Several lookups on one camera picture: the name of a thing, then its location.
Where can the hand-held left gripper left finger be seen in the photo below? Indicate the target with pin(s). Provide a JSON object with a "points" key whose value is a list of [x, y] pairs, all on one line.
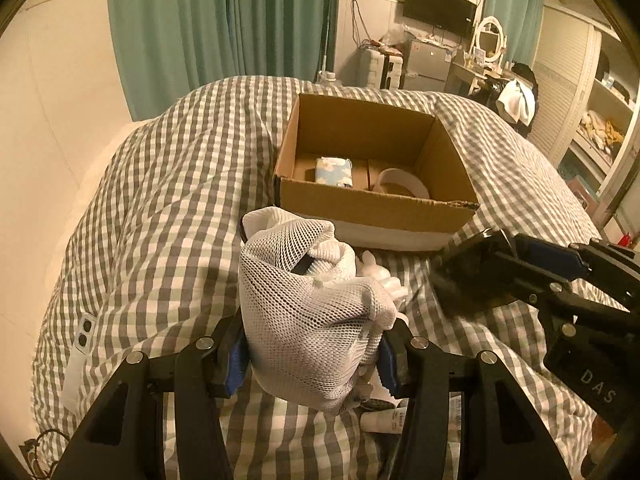
{"points": [[234, 363]]}

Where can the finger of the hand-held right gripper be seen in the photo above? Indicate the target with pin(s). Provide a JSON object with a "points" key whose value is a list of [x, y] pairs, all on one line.
{"points": [[505, 255], [547, 259]]}

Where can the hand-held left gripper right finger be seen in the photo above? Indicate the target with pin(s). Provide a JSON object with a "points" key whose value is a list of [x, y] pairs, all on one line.
{"points": [[389, 366]]}

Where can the dark cloth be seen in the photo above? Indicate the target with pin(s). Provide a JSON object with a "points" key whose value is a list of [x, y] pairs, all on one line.
{"points": [[462, 280]]}

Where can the white mesh laundry bag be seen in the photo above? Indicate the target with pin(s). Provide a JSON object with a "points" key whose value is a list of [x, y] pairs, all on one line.
{"points": [[305, 310]]}

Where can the cardboard box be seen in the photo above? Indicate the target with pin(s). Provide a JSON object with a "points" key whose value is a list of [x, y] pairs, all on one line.
{"points": [[372, 170]]}

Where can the person's right hand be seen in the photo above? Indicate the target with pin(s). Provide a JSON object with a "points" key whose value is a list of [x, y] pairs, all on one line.
{"points": [[604, 442]]}

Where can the white tube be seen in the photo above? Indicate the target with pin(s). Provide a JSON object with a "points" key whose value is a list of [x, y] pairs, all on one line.
{"points": [[382, 420]]}

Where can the white glove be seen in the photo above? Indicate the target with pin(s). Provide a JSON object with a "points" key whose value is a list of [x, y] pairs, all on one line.
{"points": [[382, 277]]}

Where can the white tape roll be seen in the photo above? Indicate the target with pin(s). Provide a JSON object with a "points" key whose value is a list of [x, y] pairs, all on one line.
{"points": [[404, 181]]}

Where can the white wardrobe shelf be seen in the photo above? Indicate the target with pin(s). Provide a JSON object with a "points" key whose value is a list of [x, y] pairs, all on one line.
{"points": [[590, 110]]}

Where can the white phone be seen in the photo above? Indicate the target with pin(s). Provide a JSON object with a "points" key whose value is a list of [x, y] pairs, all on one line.
{"points": [[79, 355]]}

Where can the chair with clothes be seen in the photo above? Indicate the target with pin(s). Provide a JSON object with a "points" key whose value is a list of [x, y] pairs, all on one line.
{"points": [[517, 97]]}

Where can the grey checked blanket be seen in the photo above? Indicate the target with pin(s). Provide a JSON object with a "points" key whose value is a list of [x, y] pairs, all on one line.
{"points": [[165, 220]]}

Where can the dressing table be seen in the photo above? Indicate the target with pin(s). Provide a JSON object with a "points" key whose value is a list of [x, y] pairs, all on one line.
{"points": [[470, 74]]}

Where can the blue cloud print packet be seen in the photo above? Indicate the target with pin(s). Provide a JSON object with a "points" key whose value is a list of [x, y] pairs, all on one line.
{"points": [[334, 171]]}

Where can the silver mini fridge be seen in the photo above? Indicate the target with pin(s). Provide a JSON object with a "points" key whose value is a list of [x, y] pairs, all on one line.
{"points": [[425, 62]]}

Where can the white oval mirror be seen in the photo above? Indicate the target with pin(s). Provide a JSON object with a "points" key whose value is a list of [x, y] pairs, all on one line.
{"points": [[490, 39]]}

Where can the white suitcase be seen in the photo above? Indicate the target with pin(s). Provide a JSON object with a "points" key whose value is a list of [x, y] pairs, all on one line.
{"points": [[374, 67]]}

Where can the green curtain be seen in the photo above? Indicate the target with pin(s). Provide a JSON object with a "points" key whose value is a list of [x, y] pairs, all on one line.
{"points": [[515, 10], [220, 25]]}

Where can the black wall television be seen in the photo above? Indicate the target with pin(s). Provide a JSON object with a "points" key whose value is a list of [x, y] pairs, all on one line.
{"points": [[439, 6]]}

